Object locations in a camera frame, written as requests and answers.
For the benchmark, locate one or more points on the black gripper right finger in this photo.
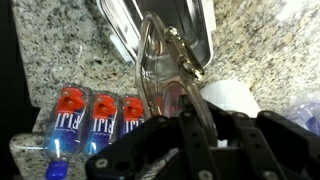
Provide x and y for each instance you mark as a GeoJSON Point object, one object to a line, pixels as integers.
{"type": "Point", "coordinates": [261, 158]}

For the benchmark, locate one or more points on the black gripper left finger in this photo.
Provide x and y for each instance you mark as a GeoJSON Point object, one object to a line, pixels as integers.
{"type": "Point", "coordinates": [198, 162]}

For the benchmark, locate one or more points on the clear water bottle pack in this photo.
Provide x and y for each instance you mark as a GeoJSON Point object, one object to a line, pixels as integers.
{"type": "Point", "coordinates": [304, 110]}

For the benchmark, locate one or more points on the white paper towel roll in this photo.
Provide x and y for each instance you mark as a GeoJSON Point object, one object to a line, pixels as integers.
{"type": "Point", "coordinates": [231, 95]}

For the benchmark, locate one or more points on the fiji water bottle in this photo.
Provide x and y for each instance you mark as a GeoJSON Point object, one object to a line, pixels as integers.
{"type": "Point", "coordinates": [64, 133]}
{"type": "Point", "coordinates": [132, 114]}
{"type": "Point", "coordinates": [102, 118]}

